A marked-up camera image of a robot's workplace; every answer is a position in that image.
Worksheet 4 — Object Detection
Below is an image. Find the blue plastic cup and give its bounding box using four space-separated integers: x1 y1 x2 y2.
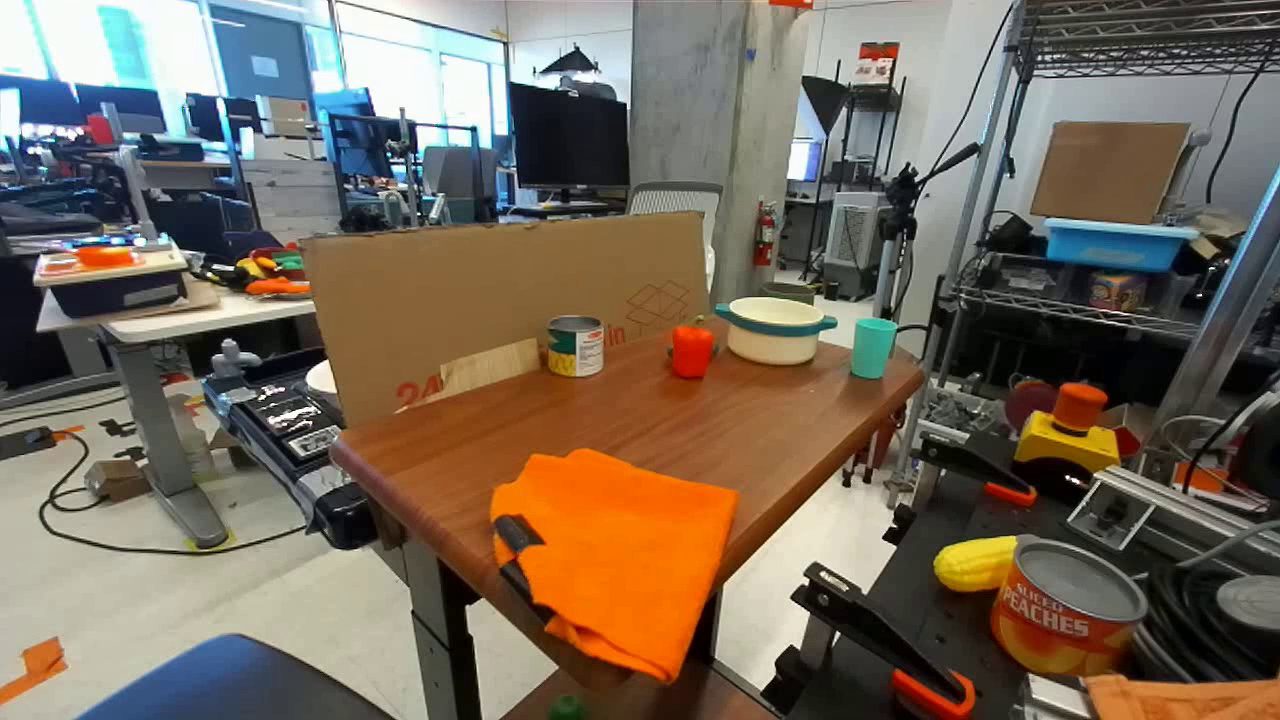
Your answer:
851 317 897 379

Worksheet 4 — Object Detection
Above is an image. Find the orange toy pepper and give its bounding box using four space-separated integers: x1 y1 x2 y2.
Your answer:
669 325 717 379

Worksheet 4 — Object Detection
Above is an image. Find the small tin can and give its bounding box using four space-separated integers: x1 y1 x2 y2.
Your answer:
547 317 605 379

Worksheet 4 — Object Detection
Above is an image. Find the red fire extinguisher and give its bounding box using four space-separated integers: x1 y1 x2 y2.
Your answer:
752 199 778 272

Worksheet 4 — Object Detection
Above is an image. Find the orange folded cloth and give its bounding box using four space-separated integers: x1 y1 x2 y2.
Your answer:
487 446 736 685

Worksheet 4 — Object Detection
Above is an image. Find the black computer monitor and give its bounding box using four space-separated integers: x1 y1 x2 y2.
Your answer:
508 82 629 182

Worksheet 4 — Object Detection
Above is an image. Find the cardboard panel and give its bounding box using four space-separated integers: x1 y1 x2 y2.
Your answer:
303 212 710 424

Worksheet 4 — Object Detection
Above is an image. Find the black orange clamp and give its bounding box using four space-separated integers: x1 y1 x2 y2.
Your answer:
792 558 975 720
922 436 1039 507

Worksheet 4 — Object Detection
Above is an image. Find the yellow emergency stop button box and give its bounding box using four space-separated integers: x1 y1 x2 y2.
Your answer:
1013 379 1119 471

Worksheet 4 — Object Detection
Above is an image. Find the blue plastic bin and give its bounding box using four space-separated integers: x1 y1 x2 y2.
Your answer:
1044 220 1194 272

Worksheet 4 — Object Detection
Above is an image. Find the white adjustable desk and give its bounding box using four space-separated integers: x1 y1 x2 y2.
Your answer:
36 286 311 546

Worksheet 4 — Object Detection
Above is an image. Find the orange labelled tin can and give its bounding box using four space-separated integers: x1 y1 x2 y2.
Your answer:
989 534 1150 675

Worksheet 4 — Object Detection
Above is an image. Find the brown cardboard sheet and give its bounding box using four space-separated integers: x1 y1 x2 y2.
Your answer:
1033 121 1188 225

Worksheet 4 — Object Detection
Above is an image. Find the orange towel on stand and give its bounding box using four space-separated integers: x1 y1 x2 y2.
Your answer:
1084 675 1280 720

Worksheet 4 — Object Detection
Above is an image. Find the white pot with teal handles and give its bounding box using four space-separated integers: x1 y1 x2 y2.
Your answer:
717 296 831 366

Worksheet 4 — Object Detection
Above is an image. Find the black camera on tripod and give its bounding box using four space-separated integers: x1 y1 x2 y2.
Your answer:
873 142 981 321

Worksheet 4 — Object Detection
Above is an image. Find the metal wire shelf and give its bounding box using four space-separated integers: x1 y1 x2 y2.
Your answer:
952 0 1280 418

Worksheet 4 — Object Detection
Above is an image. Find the coiled black cable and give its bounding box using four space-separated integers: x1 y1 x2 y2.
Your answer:
1142 534 1280 685

